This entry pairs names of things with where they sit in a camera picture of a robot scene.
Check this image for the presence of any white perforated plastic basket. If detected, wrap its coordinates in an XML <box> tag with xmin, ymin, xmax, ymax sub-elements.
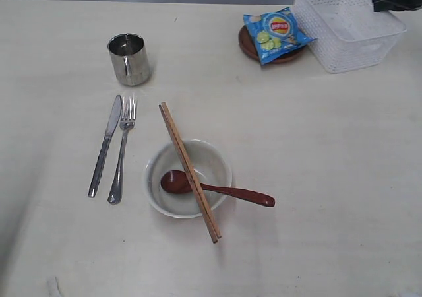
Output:
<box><xmin>292</xmin><ymin>0</ymin><xmax>407</xmax><ymax>73</ymax></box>

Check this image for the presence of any blue Lay's chips bag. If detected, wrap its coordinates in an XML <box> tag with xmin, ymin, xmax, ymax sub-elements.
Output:
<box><xmin>243</xmin><ymin>7</ymin><xmax>316</xmax><ymax>65</ymax></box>

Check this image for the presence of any brown wooden plate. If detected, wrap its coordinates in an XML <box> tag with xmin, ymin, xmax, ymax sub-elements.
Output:
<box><xmin>238</xmin><ymin>25</ymin><xmax>306</xmax><ymax>64</ymax></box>

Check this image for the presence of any white ceramic bowl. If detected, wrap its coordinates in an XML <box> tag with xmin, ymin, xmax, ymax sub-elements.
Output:
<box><xmin>144</xmin><ymin>139</ymin><xmax>233</xmax><ymax>219</ymax></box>

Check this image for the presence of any stainless steel mug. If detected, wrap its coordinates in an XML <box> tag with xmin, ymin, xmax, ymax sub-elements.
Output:
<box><xmin>107</xmin><ymin>33</ymin><xmax>151</xmax><ymax>86</ymax></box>

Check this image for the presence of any dark wooden spoon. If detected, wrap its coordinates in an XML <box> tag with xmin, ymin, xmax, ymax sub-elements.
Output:
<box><xmin>160</xmin><ymin>170</ymin><xmax>276</xmax><ymax>208</ymax></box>

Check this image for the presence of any silver metal fork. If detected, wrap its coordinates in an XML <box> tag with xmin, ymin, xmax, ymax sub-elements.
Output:
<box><xmin>107</xmin><ymin>96</ymin><xmax>136</xmax><ymax>205</ymax></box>

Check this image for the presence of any silver metal knife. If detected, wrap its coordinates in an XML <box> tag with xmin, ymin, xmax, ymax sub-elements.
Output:
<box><xmin>88</xmin><ymin>95</ymin><xmax>122</xmax><ymax>198</ymax></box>

